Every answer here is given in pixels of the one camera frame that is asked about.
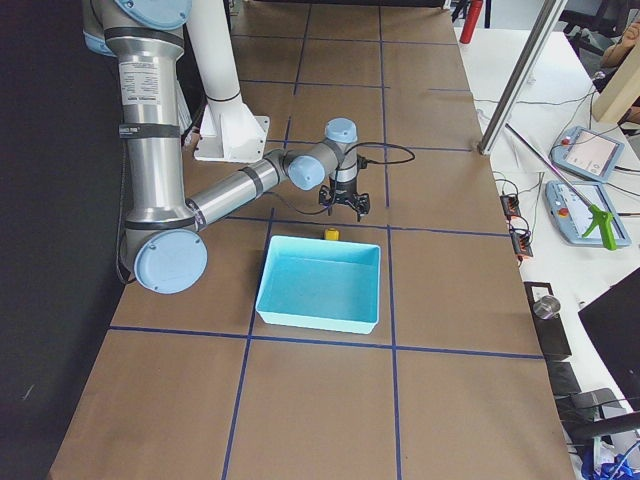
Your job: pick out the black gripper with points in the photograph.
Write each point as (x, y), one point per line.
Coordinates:
(344, 192)

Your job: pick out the yellow beetle toy car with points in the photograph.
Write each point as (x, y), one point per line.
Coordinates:
(332, 234)

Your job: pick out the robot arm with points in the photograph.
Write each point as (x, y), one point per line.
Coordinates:
(161, 245)

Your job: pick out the teal plastic bin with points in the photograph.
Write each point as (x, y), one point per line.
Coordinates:
(320, 284)

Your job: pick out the brown paper table cover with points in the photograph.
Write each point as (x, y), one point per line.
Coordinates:
(450, 384)

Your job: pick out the near teach pendant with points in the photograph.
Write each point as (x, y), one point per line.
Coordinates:
(570, 215)

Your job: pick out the teach pendant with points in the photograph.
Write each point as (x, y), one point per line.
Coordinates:
(570, 215)
(587, 154)

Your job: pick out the red cylinder bottle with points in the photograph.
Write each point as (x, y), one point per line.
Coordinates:
(473, 10)

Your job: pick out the far teach pendant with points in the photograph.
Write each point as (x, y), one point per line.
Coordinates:
(587, 154)

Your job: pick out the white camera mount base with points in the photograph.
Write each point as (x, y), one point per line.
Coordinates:
(231, 134)

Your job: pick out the white camera pole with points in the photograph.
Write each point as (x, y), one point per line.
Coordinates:
(209, 33)

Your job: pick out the green handled reacher grabber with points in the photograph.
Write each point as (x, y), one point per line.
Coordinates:
(600, 219)

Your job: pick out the aluminium frame post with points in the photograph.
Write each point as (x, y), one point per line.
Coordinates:
(535, 43)

